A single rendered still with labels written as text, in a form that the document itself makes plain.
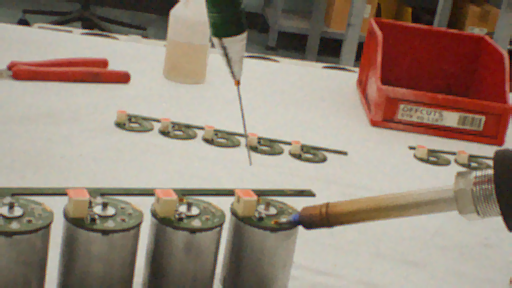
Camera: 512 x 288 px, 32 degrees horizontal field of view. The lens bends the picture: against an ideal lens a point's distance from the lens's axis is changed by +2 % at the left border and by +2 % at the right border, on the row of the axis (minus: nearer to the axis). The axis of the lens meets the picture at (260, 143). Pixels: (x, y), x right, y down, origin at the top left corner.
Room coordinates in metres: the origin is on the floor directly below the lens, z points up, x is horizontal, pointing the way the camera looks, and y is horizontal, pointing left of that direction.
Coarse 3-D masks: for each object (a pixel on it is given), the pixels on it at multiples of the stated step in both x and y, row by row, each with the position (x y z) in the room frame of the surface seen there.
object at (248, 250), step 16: (272, 208) 0.28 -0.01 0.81; (240, 224) 0.27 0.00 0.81; (240, 240) 0.27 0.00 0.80; (256, 240) 0.27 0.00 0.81; (272, 240) 0.27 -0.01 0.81; (288, 240) 0.27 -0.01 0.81; (224, 256) 0.28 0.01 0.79; (240, 256) 0.27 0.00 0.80; (256, 256) 0.27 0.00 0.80; (272, 256) 0.27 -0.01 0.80; (288, 256) 0.27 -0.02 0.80; (224, 272) 0.27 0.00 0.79; (240, 272) 0.27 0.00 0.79; (256, 272) 0.27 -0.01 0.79; (272, 272) 0.27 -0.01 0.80; (288, 272) 0.28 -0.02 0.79
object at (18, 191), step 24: (0, 192) 0.26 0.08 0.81; (24, 192) 0.26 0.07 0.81; (48, 192) 0.27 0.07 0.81; (96, 192) 0.27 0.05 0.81; (120, 192) 0.28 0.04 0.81; (144, 192) 0.28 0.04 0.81; (192, 192) 0.29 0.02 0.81; (216, 192) 0.29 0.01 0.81; (264, 192) 0.30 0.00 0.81; (288, 192) 0.30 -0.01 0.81; (312, 192) 0.31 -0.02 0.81
